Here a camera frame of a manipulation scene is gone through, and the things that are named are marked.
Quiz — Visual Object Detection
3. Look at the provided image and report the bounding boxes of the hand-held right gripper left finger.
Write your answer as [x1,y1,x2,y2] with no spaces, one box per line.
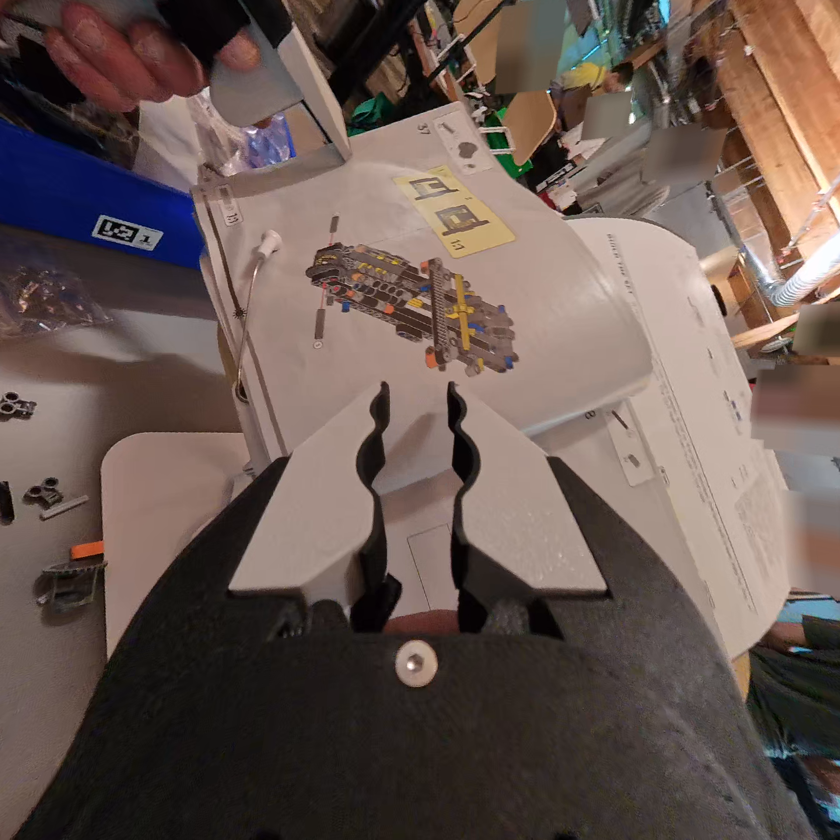
[227,381,403,634]

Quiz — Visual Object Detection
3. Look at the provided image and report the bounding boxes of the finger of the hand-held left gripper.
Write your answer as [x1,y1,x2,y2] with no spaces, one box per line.
[287,25,354,166]
[209,38,307,130]

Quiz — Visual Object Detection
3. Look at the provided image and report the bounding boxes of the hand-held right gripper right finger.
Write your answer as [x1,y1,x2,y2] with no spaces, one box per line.
[446,381,609,641]

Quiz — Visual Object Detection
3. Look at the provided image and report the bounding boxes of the lego instruction booklet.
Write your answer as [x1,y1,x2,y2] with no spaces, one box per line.
[190,98,664,611]

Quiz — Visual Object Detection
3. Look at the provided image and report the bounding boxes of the clear bags of lego parts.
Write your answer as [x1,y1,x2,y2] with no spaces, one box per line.
[187,92,303,178]

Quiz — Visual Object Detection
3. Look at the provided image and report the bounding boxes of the lego wheel hub assembly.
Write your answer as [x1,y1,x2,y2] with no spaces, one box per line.
[36,541,109,614]

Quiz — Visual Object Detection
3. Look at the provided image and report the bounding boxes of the scattered loose lego pieces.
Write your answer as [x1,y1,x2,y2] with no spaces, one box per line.
[0,390,89,526]

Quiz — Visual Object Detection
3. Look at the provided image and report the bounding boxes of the person's left hand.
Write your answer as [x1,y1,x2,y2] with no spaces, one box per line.
[42,2,263,112]

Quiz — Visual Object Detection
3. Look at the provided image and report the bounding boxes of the green bag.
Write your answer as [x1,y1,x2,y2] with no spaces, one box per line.
[348,92,408,135]

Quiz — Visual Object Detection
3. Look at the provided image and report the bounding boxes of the beige chair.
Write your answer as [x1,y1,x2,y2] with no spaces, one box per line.
[499,88,559,165]

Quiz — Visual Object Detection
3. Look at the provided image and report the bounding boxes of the white printed paper sheet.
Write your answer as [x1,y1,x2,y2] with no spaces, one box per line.
[564,217,791,657]

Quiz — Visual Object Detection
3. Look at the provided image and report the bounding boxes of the blue bin with printed tag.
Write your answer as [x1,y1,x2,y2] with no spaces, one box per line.
[0,115,207,270]

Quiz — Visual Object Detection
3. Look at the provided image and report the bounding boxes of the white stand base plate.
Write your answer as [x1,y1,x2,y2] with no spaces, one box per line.
[100,161,293,660]

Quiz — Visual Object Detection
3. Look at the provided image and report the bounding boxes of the white flexible duct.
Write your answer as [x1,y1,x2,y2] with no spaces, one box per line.
[742,233,840,309]

